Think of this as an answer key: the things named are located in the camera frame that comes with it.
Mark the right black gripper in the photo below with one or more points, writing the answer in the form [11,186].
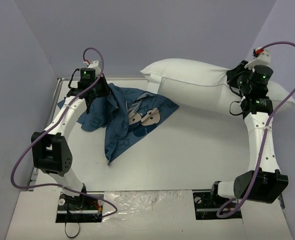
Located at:
[235,75]

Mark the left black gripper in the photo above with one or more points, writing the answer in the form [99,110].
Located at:
[103,88]

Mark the blue cartoon letter pillowcase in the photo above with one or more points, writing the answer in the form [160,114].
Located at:
[128,115]

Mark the white pillow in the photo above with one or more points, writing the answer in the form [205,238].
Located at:
[193,83]

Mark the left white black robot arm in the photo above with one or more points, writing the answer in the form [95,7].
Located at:
[50,151]

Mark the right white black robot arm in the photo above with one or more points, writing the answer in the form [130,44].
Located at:
[263,181]

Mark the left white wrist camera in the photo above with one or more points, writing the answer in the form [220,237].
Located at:
[98,65]

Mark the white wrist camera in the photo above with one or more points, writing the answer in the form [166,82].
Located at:
[98,65]
[260,57]

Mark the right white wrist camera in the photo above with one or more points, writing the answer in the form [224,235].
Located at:
[260,57]

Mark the right aluminium table rail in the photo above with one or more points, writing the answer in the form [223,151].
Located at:
[281,201]

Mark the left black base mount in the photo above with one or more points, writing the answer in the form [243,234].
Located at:
[79,209]

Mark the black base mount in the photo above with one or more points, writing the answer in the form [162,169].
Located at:
[206,209]
[79,209]

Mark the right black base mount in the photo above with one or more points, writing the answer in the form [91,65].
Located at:
[206,209]

